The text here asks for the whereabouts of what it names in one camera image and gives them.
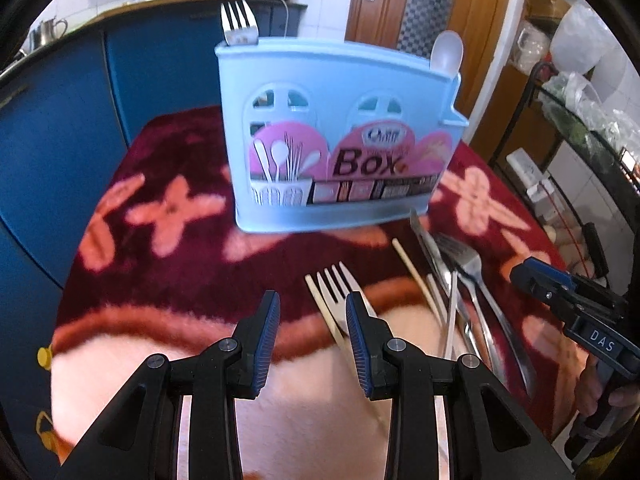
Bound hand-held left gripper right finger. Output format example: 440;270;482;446
346;291;573;480

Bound clear plastic bag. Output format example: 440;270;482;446
542;72;640;161

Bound white power cable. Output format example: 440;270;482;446
272;0;292;38

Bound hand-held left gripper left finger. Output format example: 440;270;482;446
55;290;281;480

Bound cardboard box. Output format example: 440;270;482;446
525;0;571;21

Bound red floral printed blanket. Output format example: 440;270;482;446
50;105;581;480

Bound person's right hand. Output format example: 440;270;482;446
574;355;640;423

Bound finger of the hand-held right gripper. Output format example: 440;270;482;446
510;265;568;311
522;256;576;288

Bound metal fork with short handle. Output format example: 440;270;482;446
220;0;260;46

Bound clear pitcher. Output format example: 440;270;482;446
517;25;551;71

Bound metal kettle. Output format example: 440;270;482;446
30;17;68;46

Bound white plastic spoon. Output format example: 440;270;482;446
431;30;465;75

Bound light blue utensil holder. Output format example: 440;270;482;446
215;37;471;233

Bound white power strip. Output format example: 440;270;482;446
506;150;556;216

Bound white plastic bag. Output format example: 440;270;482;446
550;0;640;76

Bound wooden door with glass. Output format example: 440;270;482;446
345;0;516;151

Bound white plastic fork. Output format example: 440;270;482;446
320;261;381;341

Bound blue lower kitchen cabinets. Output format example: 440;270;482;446
0;0;308;466

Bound metal table knife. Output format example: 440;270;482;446
409;209;481;361

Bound wooden chopstick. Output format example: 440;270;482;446
392;239;447;322
306;274;387;427

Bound black metal rack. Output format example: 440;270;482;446
487;60;640;281

